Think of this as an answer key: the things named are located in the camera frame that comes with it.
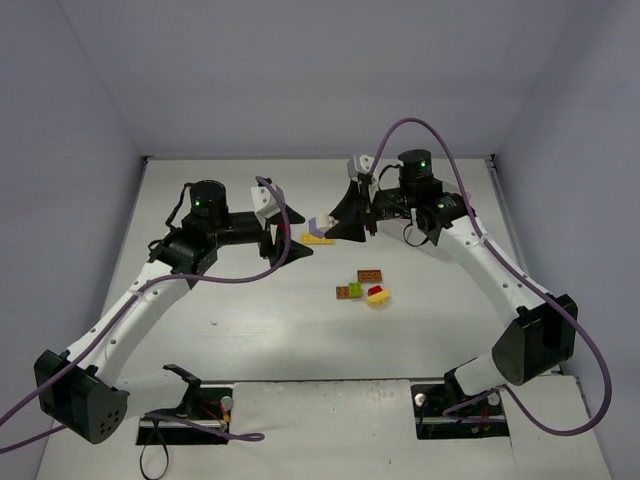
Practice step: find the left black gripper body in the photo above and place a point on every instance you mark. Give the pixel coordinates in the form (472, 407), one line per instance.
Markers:
(269, 240)

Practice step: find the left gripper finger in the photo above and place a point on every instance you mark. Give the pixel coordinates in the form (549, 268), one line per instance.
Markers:
(296, 251)
(294, 218)

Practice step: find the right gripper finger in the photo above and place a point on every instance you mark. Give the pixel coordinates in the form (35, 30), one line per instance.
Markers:
(352, 206)
(353, 232)

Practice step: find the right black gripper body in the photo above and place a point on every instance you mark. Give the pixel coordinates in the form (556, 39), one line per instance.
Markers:
(368, 211)

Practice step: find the white lego brick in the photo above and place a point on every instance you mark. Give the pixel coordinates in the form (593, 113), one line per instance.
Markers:
(324, 222)

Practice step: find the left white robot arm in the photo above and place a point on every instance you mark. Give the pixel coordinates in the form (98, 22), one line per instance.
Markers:
(82, 388)

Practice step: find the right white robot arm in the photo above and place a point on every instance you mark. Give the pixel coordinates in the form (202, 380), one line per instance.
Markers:
(538, 335)

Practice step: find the yellow long lego plate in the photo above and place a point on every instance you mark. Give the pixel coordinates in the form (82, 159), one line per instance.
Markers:
(309, 239)

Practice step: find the green lego on brown plate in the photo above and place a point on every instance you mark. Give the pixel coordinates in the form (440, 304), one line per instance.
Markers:
(355, 290)

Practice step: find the brown lego plate with green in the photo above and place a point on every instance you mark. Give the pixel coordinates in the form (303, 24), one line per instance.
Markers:
(342, 292)

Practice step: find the small red lego brick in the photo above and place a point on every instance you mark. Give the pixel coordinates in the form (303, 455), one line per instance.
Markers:
(374, 290)

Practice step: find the yellow half-round lego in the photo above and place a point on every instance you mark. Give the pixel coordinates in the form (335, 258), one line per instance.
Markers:
(379, 299)

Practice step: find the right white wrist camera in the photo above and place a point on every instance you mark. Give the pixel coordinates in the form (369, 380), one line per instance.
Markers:
(360, 164)

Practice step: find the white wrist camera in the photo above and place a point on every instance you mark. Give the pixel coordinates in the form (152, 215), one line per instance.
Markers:
(360, 164)
(265, 205)

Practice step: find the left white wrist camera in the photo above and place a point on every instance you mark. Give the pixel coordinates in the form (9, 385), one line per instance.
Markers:
(265, 205)

